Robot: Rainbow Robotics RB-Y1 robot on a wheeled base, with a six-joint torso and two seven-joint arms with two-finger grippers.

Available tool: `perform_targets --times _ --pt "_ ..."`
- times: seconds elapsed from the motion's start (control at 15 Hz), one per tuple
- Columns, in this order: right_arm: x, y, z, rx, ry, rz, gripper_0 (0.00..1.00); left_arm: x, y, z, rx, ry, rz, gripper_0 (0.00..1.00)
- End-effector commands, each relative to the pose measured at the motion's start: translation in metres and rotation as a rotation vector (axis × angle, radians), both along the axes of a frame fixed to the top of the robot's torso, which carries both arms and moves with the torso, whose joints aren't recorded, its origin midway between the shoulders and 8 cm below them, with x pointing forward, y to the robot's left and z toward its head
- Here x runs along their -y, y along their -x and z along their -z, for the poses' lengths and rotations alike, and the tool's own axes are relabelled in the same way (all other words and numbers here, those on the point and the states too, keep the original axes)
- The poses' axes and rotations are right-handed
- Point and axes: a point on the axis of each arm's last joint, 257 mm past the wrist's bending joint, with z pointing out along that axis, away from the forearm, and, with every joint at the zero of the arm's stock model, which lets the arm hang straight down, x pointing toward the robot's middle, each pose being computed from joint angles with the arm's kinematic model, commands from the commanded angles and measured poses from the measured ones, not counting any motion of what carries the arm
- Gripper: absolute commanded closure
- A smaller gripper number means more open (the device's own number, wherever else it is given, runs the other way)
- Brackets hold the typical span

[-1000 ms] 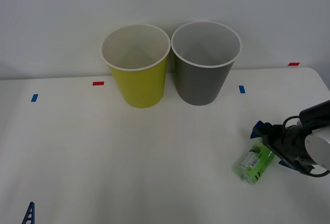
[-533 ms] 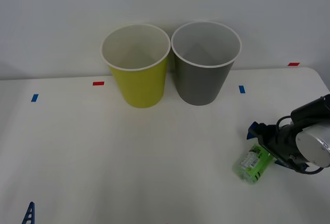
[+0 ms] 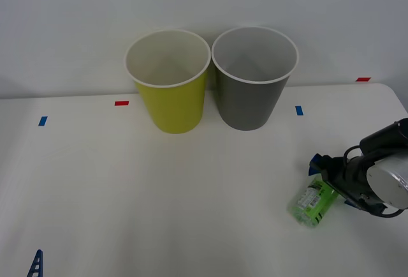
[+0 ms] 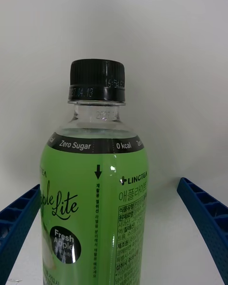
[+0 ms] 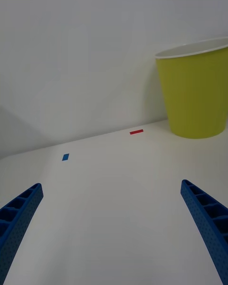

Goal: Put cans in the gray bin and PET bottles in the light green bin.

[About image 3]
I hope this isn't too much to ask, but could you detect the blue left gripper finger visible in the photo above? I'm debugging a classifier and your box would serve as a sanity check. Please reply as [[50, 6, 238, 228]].
[[27, 249, 44, 277]]

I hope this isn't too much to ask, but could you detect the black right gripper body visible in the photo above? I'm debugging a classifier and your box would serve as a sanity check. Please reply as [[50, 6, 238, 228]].
[[317, 154, 368, 209]]

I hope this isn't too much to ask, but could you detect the clear bottle with green label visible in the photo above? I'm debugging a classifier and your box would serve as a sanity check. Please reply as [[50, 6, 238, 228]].
[[288, 174, 340, 228]]

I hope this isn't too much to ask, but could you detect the yellow-green plastic bin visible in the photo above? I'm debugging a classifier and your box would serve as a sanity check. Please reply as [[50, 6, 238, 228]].
[[124, 29, 212, 135]]

